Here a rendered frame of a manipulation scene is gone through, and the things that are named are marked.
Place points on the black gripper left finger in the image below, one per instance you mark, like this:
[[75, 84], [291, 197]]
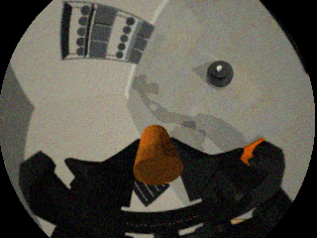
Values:
[[116, 173]]

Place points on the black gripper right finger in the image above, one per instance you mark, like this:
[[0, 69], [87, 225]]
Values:
[[199, 168]]

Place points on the black round pedestal with silver shaft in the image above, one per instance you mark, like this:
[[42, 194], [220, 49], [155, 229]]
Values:
[[220, 73]]

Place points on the orange cylinder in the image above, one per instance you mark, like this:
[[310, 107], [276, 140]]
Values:
[[157, 161]]

